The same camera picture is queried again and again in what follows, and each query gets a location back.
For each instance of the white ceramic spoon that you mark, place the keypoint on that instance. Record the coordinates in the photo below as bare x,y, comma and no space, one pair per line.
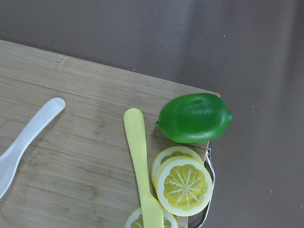
10,159

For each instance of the green lime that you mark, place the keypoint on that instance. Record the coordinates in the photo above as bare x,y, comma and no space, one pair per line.
194,118

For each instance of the lower stacked lemon slice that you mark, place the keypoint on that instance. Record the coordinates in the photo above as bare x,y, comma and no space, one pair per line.
168,153

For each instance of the upper lemon slice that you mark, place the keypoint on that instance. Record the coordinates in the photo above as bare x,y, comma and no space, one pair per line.
183,186

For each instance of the bamboo cutting board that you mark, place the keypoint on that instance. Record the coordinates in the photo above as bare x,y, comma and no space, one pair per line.
78,172

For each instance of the yellow plastic knife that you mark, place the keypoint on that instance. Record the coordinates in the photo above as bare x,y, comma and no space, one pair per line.
152,212

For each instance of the lemon slice under knife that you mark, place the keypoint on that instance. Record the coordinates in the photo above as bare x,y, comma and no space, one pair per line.
135,220

